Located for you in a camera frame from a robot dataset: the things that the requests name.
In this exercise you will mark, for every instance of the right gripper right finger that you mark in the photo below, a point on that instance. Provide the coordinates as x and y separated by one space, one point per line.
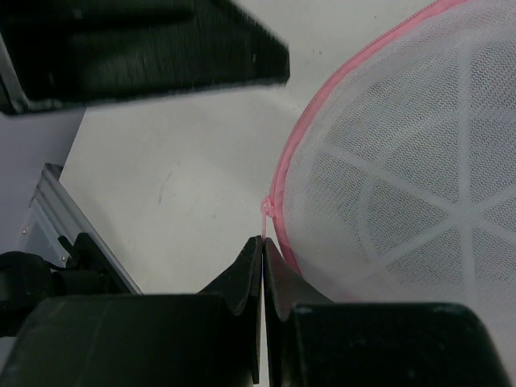
313 341

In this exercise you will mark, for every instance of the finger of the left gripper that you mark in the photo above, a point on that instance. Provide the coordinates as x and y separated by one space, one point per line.
59 55

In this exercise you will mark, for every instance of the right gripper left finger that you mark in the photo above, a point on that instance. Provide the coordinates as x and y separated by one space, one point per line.
209 338

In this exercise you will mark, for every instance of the white pink mesh laundry bag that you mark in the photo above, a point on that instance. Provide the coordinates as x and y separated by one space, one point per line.
398 181

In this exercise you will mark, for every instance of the aluminium mounting rail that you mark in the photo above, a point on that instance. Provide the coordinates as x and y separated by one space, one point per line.
57 230

